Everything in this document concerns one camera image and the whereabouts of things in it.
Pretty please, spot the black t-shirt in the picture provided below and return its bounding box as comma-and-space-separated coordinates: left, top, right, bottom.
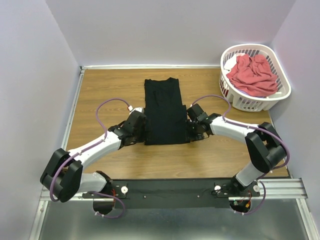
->
144, 77, 190, 146

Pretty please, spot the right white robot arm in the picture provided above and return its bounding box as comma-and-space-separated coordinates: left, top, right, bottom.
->
186, 103, 289, 196

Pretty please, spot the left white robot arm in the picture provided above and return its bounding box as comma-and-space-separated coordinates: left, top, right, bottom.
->
40, 107, 147, 203

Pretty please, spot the left silver bolt knob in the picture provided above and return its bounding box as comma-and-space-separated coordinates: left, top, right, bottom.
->
121, 186, 128, 194

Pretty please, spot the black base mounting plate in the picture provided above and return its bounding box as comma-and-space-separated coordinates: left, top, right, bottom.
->
82, 177, 261, 210

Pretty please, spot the white laundry basket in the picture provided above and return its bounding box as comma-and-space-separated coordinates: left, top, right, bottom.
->
219, 43, 292, 112

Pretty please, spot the white cloth in basket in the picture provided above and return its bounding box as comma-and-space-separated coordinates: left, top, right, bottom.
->
223, 53, 245, 73

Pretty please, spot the red t-shirt in basket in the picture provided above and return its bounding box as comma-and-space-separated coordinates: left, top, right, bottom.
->
226, 54, 278, 98

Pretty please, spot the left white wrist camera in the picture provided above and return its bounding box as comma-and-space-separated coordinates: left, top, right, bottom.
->
127, 105, 144, 114

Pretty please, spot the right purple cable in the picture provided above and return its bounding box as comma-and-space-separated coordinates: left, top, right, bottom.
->
191, 94, 291, 216

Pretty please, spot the purple cable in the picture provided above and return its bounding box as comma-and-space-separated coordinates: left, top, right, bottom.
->
191, 94, 291, 216
49, 98, 126, 219

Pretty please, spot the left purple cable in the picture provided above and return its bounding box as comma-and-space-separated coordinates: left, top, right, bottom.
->
49, 98, 126, 219

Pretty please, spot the aluminium frame rail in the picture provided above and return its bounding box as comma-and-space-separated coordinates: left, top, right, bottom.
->
40, 178, 308, 201

